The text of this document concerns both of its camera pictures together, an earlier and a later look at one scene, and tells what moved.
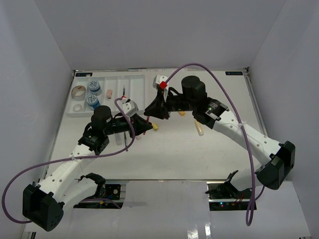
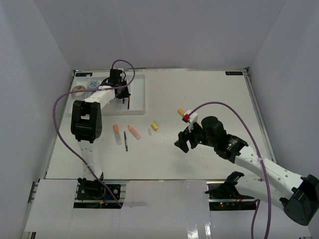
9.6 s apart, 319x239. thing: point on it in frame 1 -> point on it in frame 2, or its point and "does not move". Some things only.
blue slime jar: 94,87 does not move
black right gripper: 157,108 -> 184,137
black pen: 126,150 does not move
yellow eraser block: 155,127 does not move
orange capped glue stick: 118,138 does not move
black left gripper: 139,124 -> 125,94
